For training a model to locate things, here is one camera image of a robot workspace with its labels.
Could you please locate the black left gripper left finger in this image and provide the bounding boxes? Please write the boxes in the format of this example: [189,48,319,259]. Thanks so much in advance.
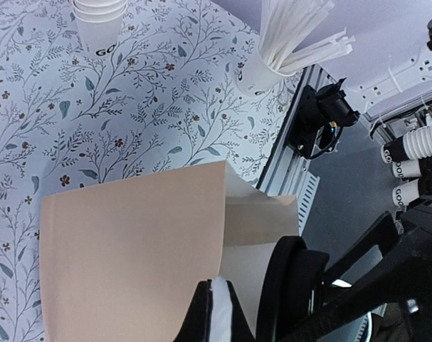
[174,279,213,342]

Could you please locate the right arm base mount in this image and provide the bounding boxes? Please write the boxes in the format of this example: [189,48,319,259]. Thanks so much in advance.
[286,78,360,160]

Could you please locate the black plastic cup lid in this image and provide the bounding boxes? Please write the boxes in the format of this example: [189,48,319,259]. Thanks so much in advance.
[255,236,330,341]

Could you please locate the bundle of white paper straws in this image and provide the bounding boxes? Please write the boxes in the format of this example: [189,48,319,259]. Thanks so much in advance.
[258,1,355,76]

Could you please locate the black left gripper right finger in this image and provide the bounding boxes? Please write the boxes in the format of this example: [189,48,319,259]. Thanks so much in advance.
[227,281,255,342]

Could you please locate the brown paper bag white handles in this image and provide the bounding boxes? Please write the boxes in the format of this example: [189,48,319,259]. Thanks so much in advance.
[39,161,299,341]

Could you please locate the stack of white paper cups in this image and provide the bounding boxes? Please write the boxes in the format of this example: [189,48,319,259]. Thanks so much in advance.
[71,1,128,58]

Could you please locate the white cup holding straws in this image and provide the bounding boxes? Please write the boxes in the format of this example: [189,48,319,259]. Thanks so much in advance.
[236,47,296,98]

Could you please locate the aluminium front rail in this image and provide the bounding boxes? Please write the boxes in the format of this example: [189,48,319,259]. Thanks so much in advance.
[256,66,334,234]

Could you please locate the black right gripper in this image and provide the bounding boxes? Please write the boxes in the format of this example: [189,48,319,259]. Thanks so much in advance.
[284,196,432,341]

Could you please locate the floral patterned table mat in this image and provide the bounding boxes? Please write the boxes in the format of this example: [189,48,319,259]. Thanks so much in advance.
[0,1,300,341]

